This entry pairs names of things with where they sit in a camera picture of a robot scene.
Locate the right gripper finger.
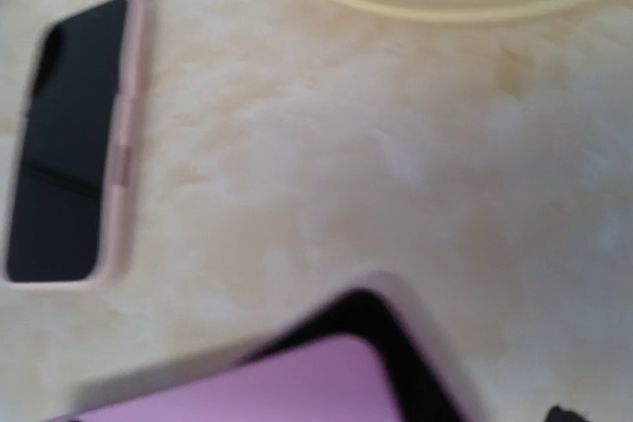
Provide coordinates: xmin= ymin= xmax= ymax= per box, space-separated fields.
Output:
xmin=544 ymin=405 xmax=588 ymax=422

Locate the pink phone case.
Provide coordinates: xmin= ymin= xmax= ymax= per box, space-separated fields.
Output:
xmin=1 ymin=0 xmax=144 ymax=291

